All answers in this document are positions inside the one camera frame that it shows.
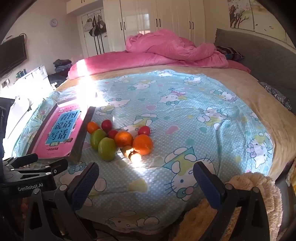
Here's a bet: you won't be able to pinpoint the white drawer cabinet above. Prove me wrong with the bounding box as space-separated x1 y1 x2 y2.
14 65 57 93

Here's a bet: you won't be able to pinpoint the cartoon cat printed blanket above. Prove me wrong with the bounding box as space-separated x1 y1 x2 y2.
13 68 274 233

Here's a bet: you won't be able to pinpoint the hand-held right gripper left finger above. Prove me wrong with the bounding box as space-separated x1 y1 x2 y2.
23 162 100 241

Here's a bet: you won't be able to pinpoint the grey headboard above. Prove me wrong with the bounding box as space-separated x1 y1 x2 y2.
214 28 296 109

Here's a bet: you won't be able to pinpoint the small orange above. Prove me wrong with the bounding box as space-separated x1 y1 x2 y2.
87 121 100 134

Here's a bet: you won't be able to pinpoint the pile of dark clothes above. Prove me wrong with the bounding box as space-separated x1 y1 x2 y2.
50 59 73 90

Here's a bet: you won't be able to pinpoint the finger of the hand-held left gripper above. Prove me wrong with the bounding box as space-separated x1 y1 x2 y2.
7 158 69 181
3 153 39 167

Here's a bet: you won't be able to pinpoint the dark wooden tray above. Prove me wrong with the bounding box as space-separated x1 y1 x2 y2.
25 96 96 163

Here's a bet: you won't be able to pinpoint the white door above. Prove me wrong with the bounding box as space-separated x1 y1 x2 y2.
77 9 110 57

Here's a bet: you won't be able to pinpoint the pink book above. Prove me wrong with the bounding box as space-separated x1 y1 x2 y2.
32 104 85 157

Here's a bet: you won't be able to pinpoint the dark striped pillow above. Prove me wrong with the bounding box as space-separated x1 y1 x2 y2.
216 46 245 61

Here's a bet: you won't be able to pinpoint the hanging bags on door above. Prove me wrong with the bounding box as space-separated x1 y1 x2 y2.
83 14 107 37

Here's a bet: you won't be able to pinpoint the white wardrobe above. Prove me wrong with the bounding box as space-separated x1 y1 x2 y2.
66 0 206 52

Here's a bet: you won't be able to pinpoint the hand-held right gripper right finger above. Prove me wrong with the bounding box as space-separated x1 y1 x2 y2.
193 161 271 241

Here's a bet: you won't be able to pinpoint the tree wall picture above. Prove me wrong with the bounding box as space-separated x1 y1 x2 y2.
228 0 289 42

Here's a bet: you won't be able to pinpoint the black wall television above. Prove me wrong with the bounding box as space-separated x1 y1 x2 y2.
0 35 28 77

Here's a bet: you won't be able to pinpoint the fluffy beige cushion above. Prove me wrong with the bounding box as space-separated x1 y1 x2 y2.
178 173 284 241

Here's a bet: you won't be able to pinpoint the dark patterned cloth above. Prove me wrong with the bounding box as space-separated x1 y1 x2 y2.
258 81 292 112

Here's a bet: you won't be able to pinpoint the pink quilt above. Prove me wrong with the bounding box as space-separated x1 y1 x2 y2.
68 29 251 80

